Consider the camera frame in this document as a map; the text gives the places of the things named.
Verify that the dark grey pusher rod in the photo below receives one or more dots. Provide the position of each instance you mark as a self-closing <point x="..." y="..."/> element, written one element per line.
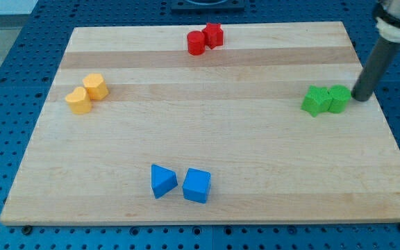
<point x="379" y="60"/>

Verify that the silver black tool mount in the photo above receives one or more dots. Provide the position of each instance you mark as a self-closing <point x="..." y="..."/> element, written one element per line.
<point x="387" y="16"/>

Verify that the red cylinder block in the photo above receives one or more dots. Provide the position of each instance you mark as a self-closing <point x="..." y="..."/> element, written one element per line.
<point x="195" y="43"/>

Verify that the green cylinder block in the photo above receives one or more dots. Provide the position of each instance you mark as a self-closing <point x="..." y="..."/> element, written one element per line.
<point x="340" y="98"/>

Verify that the green star block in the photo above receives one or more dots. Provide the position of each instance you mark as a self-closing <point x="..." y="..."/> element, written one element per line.
<point x="316" y="100"/>

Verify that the red star block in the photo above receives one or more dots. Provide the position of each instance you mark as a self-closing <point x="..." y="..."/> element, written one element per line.
<point x="214" y="35"/>

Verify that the wooden board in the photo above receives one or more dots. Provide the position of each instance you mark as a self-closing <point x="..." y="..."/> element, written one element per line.
<point x="234" y="111"/>

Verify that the blue cube block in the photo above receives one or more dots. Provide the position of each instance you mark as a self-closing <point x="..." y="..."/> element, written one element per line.
<point x="196" y="185"/>

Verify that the blue triangle block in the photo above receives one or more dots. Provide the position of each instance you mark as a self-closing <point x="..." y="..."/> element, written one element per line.
<point x="163" y="180"/>

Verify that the yellow hexagon block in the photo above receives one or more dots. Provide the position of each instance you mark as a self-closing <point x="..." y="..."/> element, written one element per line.
<point x="96" y="86"/>

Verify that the yellow heart block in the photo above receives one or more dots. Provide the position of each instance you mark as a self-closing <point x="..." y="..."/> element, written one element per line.
<point x="79" y="101"/>

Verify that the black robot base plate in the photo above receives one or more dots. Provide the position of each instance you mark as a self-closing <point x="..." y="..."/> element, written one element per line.
<point x="197" y="5"/>

